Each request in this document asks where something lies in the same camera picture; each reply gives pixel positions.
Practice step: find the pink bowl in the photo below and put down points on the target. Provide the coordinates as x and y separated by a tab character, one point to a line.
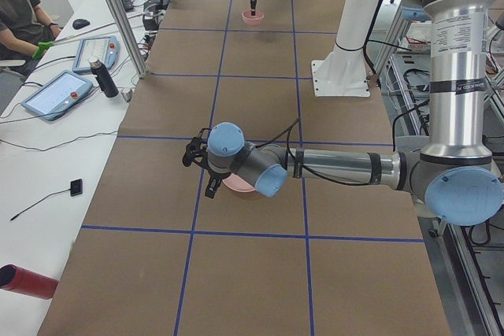
252	19

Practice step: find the pink plate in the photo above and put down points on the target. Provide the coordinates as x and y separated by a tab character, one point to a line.
234	182

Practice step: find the small black square device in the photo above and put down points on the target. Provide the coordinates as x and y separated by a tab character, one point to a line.
76	187

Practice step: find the black water bottle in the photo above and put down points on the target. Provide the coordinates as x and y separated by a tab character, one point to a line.
104	79

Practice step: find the far blue teach pendant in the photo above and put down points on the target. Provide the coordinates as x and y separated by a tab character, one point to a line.
105	49

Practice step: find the blue teach pendant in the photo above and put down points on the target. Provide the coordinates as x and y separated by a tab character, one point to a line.
105	49
56	97

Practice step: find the black computer mouse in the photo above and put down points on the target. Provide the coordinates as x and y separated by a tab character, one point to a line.
80	23

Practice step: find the near blue teach pendant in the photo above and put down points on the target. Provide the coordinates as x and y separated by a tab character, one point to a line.
56	97

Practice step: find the red cylinder bottle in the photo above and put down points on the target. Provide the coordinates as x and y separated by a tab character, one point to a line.
23	281

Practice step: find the seated person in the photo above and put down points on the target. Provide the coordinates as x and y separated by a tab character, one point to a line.
24	24

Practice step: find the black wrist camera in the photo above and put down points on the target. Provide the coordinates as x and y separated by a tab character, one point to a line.
195	151

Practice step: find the white central post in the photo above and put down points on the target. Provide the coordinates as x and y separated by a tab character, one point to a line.
343	73

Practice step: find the aluminium frame post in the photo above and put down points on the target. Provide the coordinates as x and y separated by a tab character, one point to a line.
119	16

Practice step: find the green handled reach stick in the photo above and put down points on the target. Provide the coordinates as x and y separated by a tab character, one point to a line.
43	46

